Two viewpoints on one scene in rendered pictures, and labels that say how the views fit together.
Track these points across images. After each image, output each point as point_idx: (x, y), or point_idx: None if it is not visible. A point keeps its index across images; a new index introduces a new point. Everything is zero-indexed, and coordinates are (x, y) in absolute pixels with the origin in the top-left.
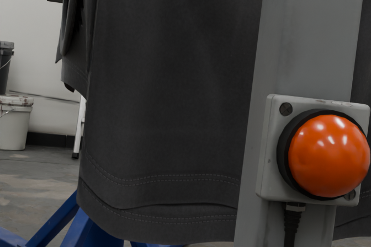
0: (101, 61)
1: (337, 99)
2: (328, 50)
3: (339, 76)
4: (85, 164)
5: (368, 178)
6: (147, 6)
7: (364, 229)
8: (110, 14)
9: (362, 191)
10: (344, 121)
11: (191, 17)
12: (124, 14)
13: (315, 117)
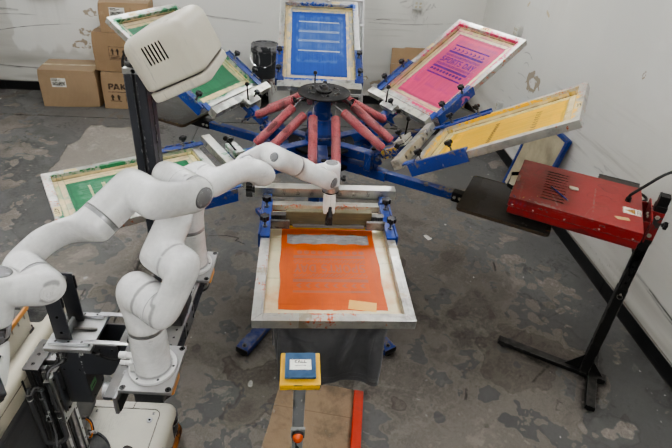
0: (279, 359)
1: (301, 426)
2: (299, 422)
3: (301, 424)
4: (278, 374)
5: (346, 370)
6: (288, 350)
7: (346, 378)
8: (280, 352)
9: (345, 372)
10: (298, 436)
11: (299, 349)
12: (283, 352)
13: (295, 434)
